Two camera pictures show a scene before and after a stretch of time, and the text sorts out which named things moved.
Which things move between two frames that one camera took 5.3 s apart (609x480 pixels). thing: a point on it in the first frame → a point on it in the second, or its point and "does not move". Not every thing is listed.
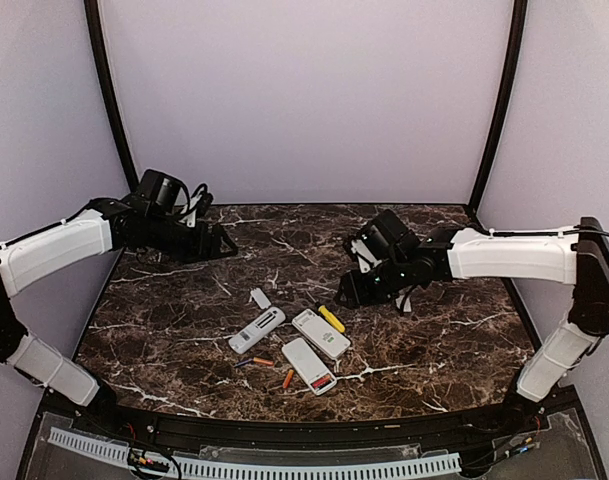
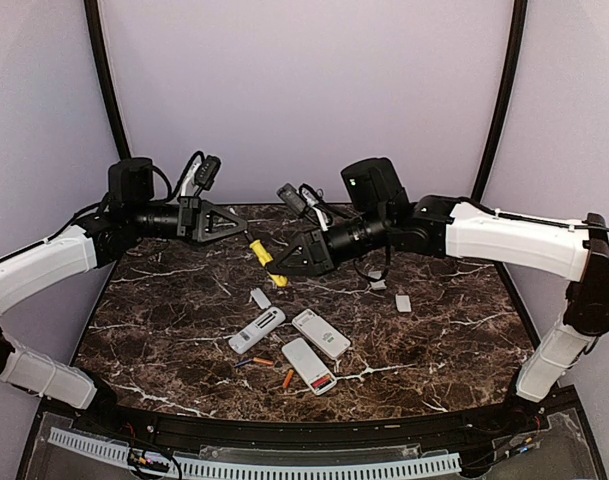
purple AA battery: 243,362 does not move
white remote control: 313,371 does not move
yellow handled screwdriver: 328,316 → 264,258
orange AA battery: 262,361 does not move
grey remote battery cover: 260,298 does not move
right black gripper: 357,292 → 319,259
